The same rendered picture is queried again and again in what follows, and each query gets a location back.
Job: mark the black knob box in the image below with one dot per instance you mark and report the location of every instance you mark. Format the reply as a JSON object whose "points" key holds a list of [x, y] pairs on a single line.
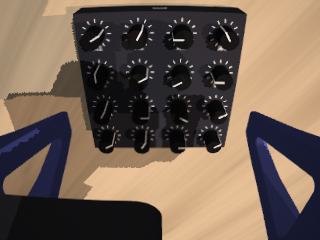
{"points": [[193, 47]]}

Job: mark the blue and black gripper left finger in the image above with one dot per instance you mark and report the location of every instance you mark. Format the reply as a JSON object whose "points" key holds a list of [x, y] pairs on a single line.
{"points": [[19, 146]]}

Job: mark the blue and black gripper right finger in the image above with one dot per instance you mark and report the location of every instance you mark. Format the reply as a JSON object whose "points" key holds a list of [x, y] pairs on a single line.
{"points": [[303, 149]]}

